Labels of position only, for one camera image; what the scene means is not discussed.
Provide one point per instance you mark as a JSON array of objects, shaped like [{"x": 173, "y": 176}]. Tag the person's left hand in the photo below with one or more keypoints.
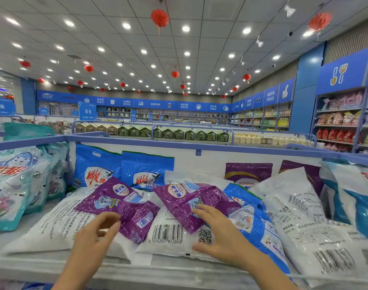
[{"x": 96, "y": 238}]

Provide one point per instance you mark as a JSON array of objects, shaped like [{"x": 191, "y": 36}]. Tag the person's right hand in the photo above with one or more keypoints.
[{"x": 226, "y": 238}]

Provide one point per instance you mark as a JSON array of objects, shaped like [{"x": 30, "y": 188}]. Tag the grey metal shelf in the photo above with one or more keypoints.
[{"x": 172, "y": 270}]

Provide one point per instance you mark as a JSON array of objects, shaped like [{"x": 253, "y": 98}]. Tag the row of cream containers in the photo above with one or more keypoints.
[{"x": 256, "y": 140}]

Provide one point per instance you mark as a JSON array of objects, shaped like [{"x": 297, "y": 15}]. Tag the row of green boxes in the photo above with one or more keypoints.
[{"x": 172, "y": 134}]

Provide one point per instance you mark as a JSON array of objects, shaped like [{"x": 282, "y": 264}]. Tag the small blue hanging sign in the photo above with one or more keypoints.
[{"x": 87, "y": 111}]

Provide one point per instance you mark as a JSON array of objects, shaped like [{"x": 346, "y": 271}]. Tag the blue pillar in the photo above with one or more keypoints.
[{"x": 305, "y": 99}]

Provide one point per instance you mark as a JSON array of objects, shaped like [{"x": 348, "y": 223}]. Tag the large blue hanging sign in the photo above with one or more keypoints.
[{"x": 1, "y": 105}]

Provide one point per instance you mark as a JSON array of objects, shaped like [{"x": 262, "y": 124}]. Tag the rows of small red lanterns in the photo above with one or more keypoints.
[{"x": 89, "y": 68}]

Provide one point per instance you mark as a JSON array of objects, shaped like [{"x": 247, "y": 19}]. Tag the white ceiling spotlight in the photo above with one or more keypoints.
[
  {"x": 289, "y": 9},
  {"x": 259, "y": 42}
]

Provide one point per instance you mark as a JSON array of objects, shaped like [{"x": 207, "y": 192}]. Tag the rows of round ceiling lights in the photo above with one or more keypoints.
[{"x": 69, "y": 23}]

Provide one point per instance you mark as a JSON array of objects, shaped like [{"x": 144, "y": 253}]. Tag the large red paper lantern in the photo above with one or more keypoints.
[
  {"x": 160, "y": 18},
  {"x": 320, "y": 21}
]

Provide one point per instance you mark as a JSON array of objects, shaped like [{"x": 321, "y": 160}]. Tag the blue wall sign band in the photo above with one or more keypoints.
[{"x": 141, "y": 104}]

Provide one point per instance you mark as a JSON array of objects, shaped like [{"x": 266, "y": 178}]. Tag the wall shelf of detergent bottles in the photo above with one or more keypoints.
[{"x": 338, "y": 134}]

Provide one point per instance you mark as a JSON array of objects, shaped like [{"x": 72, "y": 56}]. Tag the blue wall shelving unit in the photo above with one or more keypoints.
[{"x": 344, "y": 72}]

